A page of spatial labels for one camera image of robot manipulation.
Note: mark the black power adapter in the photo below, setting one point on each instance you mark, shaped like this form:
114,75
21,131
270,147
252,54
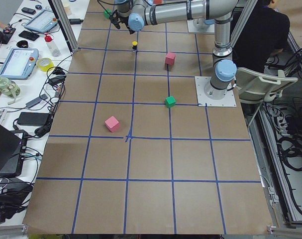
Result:
32,119

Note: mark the pink plastic bin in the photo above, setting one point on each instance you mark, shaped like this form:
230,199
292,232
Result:
157,1

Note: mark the pink cube near arm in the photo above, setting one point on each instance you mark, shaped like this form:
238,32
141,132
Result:
112,124

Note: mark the pink cube centre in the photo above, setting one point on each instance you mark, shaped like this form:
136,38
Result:
170,58

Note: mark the seated person in black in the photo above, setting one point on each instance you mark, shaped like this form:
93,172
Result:
264,35

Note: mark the green cube front left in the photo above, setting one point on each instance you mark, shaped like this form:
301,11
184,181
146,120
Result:
170,101

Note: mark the green cube near bin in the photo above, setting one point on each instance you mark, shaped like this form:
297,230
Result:
107,13

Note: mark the black laptop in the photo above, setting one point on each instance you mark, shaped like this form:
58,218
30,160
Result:
12,147

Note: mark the teach pendant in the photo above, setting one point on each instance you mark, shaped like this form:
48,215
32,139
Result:
43,22
19,63

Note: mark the green water bottle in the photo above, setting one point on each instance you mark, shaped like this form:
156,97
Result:
9,88

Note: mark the yellow push button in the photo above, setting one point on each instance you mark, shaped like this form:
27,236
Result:
134,46

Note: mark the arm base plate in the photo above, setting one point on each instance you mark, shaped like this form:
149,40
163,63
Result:
208,96
201,26

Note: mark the teach pendant far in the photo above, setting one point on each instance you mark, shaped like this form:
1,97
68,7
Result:
43,22

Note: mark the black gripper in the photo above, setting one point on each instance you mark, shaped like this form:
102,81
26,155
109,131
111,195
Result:
126,22

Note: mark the teach pendant near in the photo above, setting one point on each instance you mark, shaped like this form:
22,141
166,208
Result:
19,63

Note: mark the white office chair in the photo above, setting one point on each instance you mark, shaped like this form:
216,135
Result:
256,88

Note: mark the yellow tape roll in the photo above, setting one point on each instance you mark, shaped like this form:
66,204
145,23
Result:
45,64

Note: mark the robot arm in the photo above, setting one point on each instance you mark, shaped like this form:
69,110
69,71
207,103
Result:
136,14
124,7

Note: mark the red capped squeeze bottle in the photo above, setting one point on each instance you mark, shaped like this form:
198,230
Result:
52,46

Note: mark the aluminium frame post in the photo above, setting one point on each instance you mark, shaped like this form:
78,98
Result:
63,21

